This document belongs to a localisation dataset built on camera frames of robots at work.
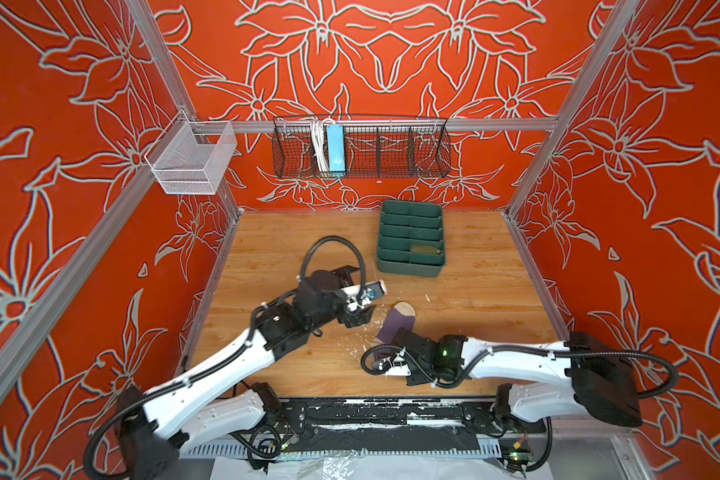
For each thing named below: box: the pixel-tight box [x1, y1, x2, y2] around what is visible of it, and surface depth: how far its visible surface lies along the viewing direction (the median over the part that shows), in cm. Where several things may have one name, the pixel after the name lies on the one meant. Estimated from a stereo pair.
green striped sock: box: [411, 244, 438, 254], surface depth 103 cm
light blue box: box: [326, 124, 346, 172], surface depth 91 cm
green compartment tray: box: [376, 200, 446, 278], surface depth 105 cm
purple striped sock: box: [377, 301, 416, 343], surface depth 92 cm
